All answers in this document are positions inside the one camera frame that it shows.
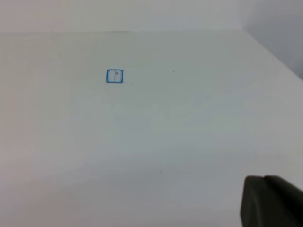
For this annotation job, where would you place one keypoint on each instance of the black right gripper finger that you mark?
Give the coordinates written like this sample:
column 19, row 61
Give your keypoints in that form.
column 271, row 201

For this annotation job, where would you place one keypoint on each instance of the blue square marker sticker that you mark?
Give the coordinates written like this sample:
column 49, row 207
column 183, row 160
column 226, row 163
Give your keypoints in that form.
column 114, row 76

